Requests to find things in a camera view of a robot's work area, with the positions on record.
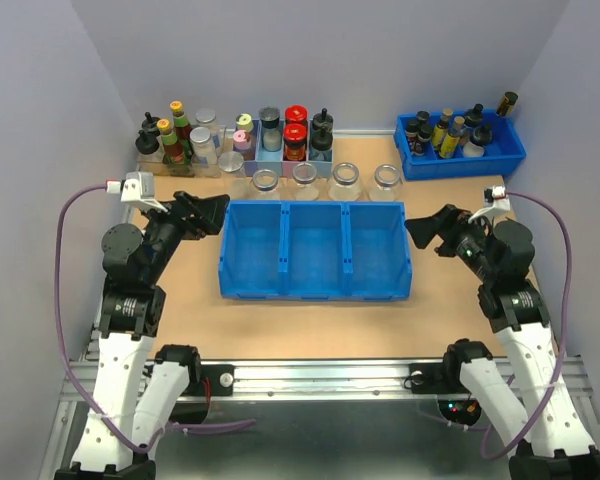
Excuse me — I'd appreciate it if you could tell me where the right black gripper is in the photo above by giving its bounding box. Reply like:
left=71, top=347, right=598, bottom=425
left=403, top=203, right=498, bottom=282

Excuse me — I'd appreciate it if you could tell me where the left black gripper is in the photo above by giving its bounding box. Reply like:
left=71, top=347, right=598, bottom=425
left=141, top=190, right=230, bottom=283

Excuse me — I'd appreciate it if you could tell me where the silver-lid glass jar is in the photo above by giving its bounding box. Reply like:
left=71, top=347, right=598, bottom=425
left=218, top=151, right=249, bottom=200

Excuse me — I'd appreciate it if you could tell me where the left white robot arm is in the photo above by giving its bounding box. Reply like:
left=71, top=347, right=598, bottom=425
left=54, top=191, right=230, bottom=479

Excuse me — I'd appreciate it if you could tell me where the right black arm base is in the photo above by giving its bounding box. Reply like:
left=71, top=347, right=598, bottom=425
left=403, top=362, right=466, bottom=395

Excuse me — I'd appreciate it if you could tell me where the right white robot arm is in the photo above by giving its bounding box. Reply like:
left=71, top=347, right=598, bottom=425
left=405, top=205, right=600, bottom=479

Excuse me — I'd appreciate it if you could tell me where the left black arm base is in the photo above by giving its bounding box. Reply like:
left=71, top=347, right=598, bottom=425
left=182, top=362, right=235, bottom=397

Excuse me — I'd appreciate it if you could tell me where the silver-lid jar front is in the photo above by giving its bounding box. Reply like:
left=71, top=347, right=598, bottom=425
left=189, top=127, right=218, bottom=166

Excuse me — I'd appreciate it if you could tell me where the yellow-cap sauce bottle front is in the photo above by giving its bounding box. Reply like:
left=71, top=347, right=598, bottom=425
left=157, top=118, right=190, bottom=176

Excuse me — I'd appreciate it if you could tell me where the yellow-cap sauce bottle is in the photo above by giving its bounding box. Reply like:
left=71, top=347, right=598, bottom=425
left=170, top=100, right=193, bottom=156
left=157, top=118, right=190, bottom=176

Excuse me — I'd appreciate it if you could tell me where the clear plastic organizer tray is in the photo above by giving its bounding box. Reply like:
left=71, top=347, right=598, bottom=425
left=135, top=121, right=221, bottom=178

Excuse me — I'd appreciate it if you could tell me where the blue three-compartment bin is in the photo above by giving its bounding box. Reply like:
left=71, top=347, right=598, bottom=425
left=218, top=201, right=413, bottom=302

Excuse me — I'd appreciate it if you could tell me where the pink-cap small bottle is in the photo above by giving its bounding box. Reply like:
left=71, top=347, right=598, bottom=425
left=233, top=129, right=255, bottom=161

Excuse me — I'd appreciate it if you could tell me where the blue tray at back right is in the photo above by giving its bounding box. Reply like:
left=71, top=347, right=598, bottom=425
left=394, top=109, right=526, bottom=180

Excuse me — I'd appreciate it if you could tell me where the yellow oil bottle front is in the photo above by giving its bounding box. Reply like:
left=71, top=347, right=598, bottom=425
left=439, top=116, right=465, bottom=159

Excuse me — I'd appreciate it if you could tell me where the yellow oil bottle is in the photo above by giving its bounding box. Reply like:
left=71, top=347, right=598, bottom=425
left=439, top=116, right=465, bottom=159
left=431, top=108, right=454, bottom=152

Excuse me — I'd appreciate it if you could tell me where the yellow-cap sauce bottle back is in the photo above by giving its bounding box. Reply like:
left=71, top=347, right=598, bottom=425
left=170, top=100, right=193, bottom=156

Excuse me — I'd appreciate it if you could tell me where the black-top dispenser bottle front left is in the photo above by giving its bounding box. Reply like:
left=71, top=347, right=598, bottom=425
left=135, top=130, right=163, bottom=163

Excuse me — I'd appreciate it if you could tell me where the black-top dispenser bottle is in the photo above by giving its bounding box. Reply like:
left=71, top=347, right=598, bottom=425
left=135, top=130, right=163, bottom=163
left=141, top=112, right=160, bottom=137

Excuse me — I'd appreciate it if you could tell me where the dark spice bottle front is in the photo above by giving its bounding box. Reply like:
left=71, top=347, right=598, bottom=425
left=405, top=119, right=433, bottom=156

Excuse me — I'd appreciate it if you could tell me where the dark spice bottle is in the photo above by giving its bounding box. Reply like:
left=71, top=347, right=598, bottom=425
left=416, top=110, right=430, bottom=124
left=405, top=119, right=433, bottom=156

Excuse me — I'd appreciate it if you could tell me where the silver-lid jar back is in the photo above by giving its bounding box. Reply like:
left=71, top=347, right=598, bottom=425
left=195, top=108, right=222, bottom=155

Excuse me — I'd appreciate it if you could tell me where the yellow oil bottle back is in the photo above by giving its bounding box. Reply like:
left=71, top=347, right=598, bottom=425
left=431, top=108, right=454, bottom=152

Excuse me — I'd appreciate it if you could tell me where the grey-lid salt shaker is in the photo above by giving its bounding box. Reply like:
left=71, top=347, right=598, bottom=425
left=259, top=106, right=282, bottom=152

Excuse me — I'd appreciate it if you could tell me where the yellow-cap small bottle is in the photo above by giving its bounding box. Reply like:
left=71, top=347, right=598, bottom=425
left=235, top=113, right=254, bottom=133

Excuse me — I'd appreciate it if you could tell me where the black-top dispenser bottle back left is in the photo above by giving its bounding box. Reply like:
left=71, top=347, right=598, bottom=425
left=141, top=112, right=160, bottom=137

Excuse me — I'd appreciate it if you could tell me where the black-top white cruet front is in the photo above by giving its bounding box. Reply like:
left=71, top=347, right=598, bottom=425
left=463, top=122, right=493, bottom=158

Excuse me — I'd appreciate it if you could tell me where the dark spice bottle back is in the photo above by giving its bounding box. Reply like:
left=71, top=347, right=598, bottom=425
left=416, top=110, right=430, bottom=124

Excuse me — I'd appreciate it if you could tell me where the pastel four-slot organizer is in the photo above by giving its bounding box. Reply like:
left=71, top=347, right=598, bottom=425
left=244, top=119, right=335, bottom=178

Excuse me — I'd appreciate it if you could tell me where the red-lid sauce jar front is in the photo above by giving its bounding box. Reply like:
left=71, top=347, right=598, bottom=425
left=283, top=123, right=307, bottom=161

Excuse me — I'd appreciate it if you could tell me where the red-lid sauce jar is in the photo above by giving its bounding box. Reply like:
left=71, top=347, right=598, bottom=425
left=285, top=104, right=308, bottom=126
left=283, top=123, right=307, bottom=161

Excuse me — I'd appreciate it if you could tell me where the black-top cruet in tray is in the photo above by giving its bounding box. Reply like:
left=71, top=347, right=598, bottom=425
left=464, top=103, right=484, bottom=129

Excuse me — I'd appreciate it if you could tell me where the red-lid sauce jar back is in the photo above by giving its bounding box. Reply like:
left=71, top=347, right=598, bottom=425
left=285, top=104, right=308, bottom=126

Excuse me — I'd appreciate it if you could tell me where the black-top cruet back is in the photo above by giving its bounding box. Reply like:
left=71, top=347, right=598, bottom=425
left=311, top=108, right=334, bottom=133

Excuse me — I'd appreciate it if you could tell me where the gold black bottle in corner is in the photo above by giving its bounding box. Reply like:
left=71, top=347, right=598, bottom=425
left=495, top=91, right=519, bottom=118

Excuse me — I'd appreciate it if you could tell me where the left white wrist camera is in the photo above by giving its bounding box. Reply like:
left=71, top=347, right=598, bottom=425
left=105, top=171, right=167, bottom=212

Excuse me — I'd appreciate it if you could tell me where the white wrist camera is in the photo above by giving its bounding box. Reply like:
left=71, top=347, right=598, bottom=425
left=105, top=171, right=167, bottom=212
left=469, top=185, right=511, bottom=223

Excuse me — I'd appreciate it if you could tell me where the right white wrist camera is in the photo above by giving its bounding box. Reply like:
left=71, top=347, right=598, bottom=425
left=469, top=185, right=511, bottom=223

